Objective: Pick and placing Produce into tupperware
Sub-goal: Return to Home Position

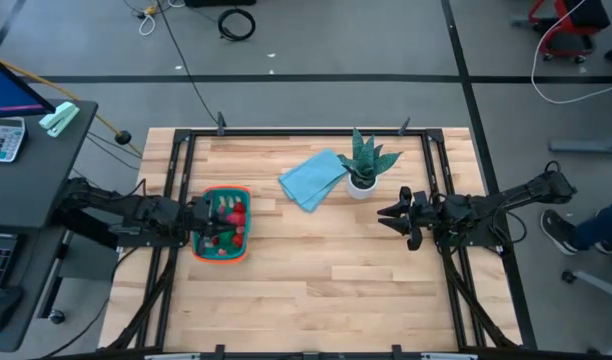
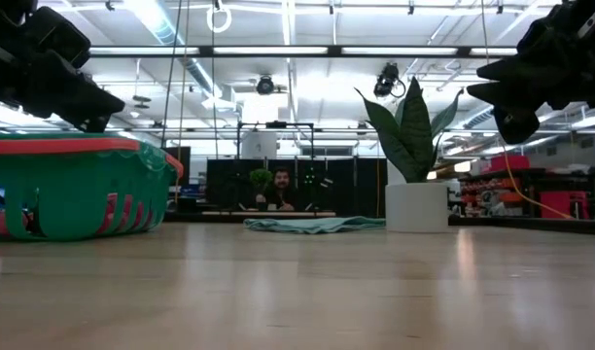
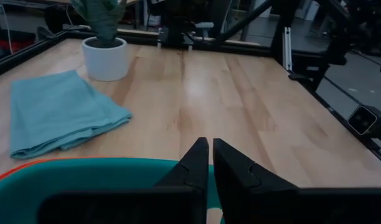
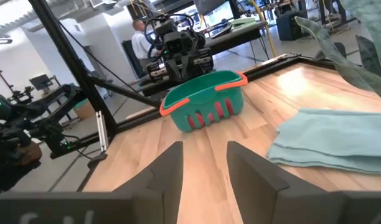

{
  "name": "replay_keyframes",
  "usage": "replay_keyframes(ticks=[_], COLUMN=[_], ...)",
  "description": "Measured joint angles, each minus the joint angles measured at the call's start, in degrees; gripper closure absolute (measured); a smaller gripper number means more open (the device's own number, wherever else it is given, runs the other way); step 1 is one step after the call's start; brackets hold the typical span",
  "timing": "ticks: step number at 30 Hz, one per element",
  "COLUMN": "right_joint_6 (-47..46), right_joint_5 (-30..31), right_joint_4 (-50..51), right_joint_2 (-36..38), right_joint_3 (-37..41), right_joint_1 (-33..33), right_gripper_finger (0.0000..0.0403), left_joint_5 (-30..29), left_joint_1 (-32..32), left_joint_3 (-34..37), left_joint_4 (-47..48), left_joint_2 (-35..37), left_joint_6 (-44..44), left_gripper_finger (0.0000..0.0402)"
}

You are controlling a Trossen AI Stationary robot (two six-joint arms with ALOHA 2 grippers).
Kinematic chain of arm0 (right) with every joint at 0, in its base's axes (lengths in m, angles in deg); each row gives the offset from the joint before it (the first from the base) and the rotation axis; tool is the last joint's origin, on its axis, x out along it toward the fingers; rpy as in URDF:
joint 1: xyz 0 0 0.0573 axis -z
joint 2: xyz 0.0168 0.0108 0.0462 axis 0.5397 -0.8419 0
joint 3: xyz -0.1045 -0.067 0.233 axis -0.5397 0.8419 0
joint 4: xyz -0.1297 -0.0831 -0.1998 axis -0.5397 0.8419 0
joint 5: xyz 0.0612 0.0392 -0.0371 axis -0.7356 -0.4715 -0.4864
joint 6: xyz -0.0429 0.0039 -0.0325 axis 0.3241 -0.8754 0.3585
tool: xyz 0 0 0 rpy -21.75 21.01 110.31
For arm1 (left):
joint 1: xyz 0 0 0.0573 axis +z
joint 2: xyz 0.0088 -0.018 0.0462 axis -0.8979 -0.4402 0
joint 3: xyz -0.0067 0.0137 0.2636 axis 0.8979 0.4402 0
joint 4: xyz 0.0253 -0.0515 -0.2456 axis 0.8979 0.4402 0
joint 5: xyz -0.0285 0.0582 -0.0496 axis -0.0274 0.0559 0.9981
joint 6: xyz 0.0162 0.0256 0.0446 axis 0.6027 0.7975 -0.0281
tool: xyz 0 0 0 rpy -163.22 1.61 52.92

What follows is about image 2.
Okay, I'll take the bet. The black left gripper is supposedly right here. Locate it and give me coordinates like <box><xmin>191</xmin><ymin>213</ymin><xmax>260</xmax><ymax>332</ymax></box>
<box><xmin>0</xmin><ymin>38</ymin><xmax>126</xmax><ymax>134</ymax></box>

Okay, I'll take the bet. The orange power cable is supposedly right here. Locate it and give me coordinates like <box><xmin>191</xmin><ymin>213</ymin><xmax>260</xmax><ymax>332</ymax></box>
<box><xmin>500</xmin><ymin>140</ymin><xmax>577</xmax><ymax>222</ymax></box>

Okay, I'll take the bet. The white plant pot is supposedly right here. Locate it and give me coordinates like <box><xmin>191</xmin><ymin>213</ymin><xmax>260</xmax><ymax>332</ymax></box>
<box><xmin>384</xmin><ymin>181</ymin><xmax>451</xmax><ymax>234</ymax></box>

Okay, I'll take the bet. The green basket with orange rim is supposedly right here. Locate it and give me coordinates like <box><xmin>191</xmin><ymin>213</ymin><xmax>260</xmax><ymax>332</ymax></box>
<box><xmin>0</xmin><ymin>131</ymin><xmax>185</xmax><ymax>243</ymax></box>

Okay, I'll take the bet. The person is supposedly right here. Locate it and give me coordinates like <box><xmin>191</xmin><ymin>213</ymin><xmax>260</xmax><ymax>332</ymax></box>
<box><xmin>255</xmin><ymin>166</ymin><xmax>299</xmax><ymax>212</ymax></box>

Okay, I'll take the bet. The black metal frame rig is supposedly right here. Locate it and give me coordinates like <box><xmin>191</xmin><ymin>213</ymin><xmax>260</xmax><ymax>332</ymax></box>
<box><xmin>235</xmin><ymin>120</ymin><xmax>317</xmax><ymax>162</ymax></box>

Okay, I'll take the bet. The black partition wall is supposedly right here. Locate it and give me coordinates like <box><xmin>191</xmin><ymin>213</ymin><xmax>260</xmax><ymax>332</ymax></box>
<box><xmin>205</xmin><ymin>157</ymin><xmax>389</xmax><ymax>219</ymax></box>

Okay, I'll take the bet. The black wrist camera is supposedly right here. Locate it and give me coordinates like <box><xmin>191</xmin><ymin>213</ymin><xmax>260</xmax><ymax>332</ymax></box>
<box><xmin>31</xmin><ymin>6</ymin><xmax>92</xmax><ymax>70</ymax></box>
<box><xmin>514</xmin><ymin>2</ymin><xmax>578</xmax><ymax>57</ymax></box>

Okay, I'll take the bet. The black shelf with red items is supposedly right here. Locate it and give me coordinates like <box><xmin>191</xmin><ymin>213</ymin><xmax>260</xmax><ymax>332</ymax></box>
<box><xmin>459</xmin><ymin>166</ymin><xmax>547</xmax><ymax>219</ymax></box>

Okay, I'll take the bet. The small green bushy plant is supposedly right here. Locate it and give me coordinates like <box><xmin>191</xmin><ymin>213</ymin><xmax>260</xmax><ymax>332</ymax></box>
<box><xmin>248</xmin><ymin>167</ymin><xmax>275</xmax><ymax>211</ymax></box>

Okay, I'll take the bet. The black overhead camera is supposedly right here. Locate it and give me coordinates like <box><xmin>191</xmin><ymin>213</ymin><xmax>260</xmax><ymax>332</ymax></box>
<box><xmin>371</xmin><ymin>61</ymin><xmax>407</xmax><ymax>100</ymax></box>

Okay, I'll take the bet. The red storage bin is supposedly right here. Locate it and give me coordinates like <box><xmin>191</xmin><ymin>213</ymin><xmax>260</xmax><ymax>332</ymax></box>
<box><xmin>478</xmin><ymin>154</ymin><xmax>532</xmax><ymax>176</ymax></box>

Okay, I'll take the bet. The black round ceiling fixture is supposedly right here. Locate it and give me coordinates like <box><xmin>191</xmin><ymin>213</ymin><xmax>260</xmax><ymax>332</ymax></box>
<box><xmin>254</xmin><ymin>73</ymin><xmax>277</xmax><ymax>97</ymax></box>

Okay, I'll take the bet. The thin dark hanging cable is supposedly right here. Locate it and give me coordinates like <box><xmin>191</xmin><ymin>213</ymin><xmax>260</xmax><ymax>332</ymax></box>
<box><xmin>159</xmin><ymin>0</ymin><xmax>183</xmax><ymax>149</ymax></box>
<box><xmin>209</xmin><ymin>28</ymin><xmax>219</xmax><ymax>160</ymax></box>

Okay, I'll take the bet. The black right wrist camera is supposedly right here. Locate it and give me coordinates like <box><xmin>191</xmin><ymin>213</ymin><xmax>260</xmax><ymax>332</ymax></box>
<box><xmin>514</xmin><ymin>2</ymin><xmax>578</xmax><ymax>57</ymax></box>

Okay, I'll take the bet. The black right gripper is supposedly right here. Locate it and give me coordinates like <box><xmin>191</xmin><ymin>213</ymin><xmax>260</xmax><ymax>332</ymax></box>
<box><xmin>466</xmin><ymin>42</ymin><xmax>595</xmax><ymax>146</ymax></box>

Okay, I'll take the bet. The white cable loop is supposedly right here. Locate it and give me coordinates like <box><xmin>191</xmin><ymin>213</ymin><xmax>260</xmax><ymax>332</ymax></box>
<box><xmin>205</xmin><ymin>3</ymin><xmax>233</xmax><ymax>35</ymax></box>

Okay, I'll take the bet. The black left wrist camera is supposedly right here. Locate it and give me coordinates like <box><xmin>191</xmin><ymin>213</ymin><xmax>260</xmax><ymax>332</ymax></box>
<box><xmin>31</xmin><ymin>6</ymin><xmax>92</xmax><ymax>70</ymax></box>

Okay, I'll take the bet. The red produce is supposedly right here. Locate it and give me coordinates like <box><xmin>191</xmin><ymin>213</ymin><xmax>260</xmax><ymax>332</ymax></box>
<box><xmin>96</xmin><ymin>192</ymin><xmax>156</xmax><ymax>236</ymax></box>

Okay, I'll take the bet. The silver ceiling air duct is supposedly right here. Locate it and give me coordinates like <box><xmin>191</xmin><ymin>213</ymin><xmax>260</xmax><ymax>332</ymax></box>
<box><xmin>123</xmin><ymin>0</ymin><xmax>225</xmax><ymax>102</ymax></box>

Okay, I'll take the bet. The teal cloth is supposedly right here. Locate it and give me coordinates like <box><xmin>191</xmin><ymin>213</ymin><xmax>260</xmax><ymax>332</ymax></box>
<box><xmin>242</xmin><ymin>215</ymin><xmax>388</xmax><ymax>236</ymax></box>

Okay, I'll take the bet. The green snake plant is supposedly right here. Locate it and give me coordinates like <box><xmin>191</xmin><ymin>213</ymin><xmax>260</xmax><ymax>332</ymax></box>
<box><xmin>353</xmin><ymin>75</ymin><xmax>466</xmax><ymax>185</ymax></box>

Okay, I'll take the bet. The black overhead light bar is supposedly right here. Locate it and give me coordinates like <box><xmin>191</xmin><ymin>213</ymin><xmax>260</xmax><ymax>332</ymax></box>
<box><xmin>87</xmin><ymin>44</ymin><xmax>520</xmax><ymax>60</ymax></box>

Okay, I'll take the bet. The red tool box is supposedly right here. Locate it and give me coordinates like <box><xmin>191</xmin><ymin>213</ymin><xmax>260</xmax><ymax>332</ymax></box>
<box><xmin>539</xmin><ymin>190</ymin><xmax>592</xmax><ymax>221</ymax></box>

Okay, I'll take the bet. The white cylindrical tank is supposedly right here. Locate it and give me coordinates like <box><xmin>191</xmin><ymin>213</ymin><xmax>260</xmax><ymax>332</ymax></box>
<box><xmin>240</xmin><ymin>131</ymin><xmax>279</xmax><ymax>161</ymax></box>

